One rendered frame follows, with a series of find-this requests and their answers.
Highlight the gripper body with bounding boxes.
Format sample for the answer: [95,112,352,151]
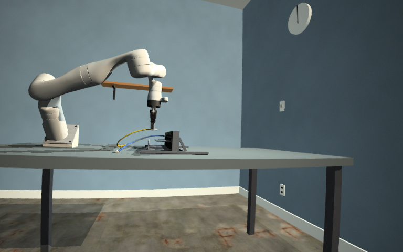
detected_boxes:
[147,100,161,111]

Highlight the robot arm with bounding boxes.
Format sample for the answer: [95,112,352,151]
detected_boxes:
[28,49,168,141]

